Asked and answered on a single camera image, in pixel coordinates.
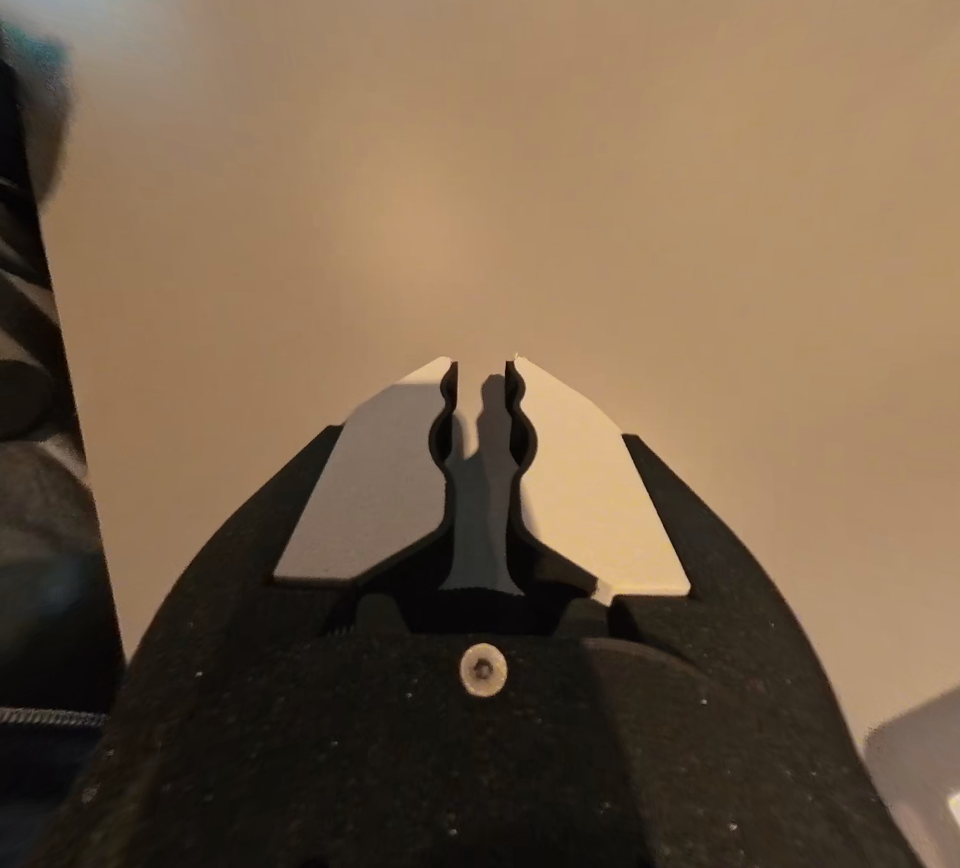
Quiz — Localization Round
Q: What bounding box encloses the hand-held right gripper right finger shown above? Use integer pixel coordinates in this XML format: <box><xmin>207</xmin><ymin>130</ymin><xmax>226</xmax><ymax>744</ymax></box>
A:
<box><xmin>506</xmin><ymin>354</ymin><xmax>693</xmax><ymax>602</ymax></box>

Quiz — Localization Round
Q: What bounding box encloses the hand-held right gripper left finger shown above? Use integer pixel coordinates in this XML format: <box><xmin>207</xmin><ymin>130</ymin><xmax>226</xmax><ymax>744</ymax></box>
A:
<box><xmin>273</xmin><ymin>355</ymin><xmax>459</xmax><ymax>587</ymax></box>

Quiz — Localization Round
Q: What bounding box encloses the person's torso in dark jacket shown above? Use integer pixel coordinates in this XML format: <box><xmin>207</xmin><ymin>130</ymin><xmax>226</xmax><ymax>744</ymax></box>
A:
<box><xmin>0</xmin><ymin>28</ymin><xmax>124</xmax><ymax>847</ymax></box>

